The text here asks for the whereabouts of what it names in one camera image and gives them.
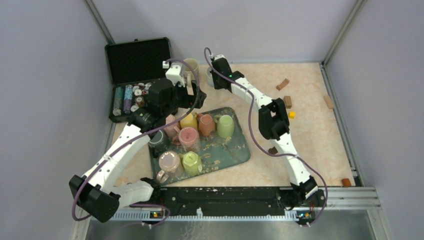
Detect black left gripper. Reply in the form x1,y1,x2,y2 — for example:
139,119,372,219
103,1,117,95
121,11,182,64
162,79,206,116

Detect white and blue mug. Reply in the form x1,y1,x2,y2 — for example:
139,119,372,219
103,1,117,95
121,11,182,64
206,67,215,88

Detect cream patterned mug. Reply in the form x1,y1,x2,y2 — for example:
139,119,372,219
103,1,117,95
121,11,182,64
184,58,199,95

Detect light green mug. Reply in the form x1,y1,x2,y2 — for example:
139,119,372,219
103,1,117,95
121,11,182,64
214,114,235,138

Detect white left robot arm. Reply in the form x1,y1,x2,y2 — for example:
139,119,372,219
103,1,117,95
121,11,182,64
69,79,206,223

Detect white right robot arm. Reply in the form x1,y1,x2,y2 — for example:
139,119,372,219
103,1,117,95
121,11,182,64
205,54,318,206

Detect yellow upside-down mug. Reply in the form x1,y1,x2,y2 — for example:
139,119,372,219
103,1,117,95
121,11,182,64
179,113,198,130

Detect terracotta upside-down mug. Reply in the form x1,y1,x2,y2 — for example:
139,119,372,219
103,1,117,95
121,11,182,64
198,113,216,137

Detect pink upside-down mug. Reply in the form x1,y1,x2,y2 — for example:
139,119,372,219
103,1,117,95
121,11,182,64
163,114,181,139

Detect red-bottomed glass mug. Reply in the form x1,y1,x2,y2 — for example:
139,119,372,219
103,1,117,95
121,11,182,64
172,127,201,153

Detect black upside-down mug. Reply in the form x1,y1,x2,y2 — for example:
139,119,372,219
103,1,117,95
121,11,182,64
148,130,171,158

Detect lime green faceted mug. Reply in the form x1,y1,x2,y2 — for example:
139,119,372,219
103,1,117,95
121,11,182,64
182,151,203,176

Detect light pink glass mug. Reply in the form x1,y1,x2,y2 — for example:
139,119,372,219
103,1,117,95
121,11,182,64
156,151,185,184

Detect teal floral serving tray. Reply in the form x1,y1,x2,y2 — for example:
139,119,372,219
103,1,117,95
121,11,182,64
148,107,251,186

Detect curved brown wooden block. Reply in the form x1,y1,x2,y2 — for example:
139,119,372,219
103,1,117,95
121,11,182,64
275,78,290,91

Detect black poker chip case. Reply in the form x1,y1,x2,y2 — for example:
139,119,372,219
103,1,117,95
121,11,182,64
104,37,172,123

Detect brown rectangular wooden block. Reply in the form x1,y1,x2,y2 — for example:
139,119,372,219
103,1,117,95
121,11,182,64
283,95,293,109

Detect small yellow cube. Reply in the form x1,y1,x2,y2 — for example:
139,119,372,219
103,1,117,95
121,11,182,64
288,111,296,119

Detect dark brown wooden block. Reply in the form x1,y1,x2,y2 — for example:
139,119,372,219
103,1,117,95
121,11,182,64
267,147,278,155

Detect light wooden block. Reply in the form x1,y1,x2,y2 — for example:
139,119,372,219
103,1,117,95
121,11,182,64
323,95,336,110

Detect orange-brown wooden block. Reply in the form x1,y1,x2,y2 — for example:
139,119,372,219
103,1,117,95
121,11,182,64
341,178,352,188

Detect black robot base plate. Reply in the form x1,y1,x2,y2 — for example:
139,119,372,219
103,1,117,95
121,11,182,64
129,186,327,218

